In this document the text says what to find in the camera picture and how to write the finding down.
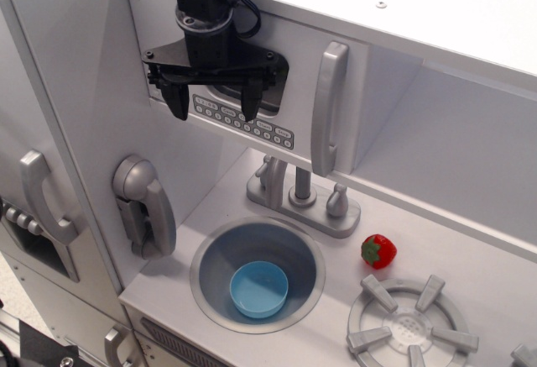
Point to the blue plastic bowl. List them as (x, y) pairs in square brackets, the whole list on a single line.
[(259, 289)]

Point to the silver oven door handle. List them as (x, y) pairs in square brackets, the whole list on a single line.
[(116, 350)]

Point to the silver toy telephone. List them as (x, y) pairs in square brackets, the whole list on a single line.
[(145, 209)]

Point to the white microwave door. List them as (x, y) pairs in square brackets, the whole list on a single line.
[(294, 88)]

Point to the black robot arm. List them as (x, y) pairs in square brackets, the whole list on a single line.
[(206, 18)]

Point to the silver toy stove burner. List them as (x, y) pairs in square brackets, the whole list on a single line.
[(399, 322)]

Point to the round grey sink basin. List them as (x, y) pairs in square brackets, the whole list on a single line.
[(257, 239)]

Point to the red toy strawberry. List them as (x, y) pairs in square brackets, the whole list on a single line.
[(378, 251)]

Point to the white toy kitchen cabinet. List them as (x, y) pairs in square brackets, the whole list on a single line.
[(446, 170)]

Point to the grey ice dispenser panel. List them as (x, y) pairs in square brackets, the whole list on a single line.
[(29, 237)]

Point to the silver fridge door handle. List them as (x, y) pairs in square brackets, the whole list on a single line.
[(34, 170)]

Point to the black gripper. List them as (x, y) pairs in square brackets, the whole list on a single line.
[(224, 59)]

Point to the silver toy faucet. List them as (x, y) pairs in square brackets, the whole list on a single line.
[(332, 211)]

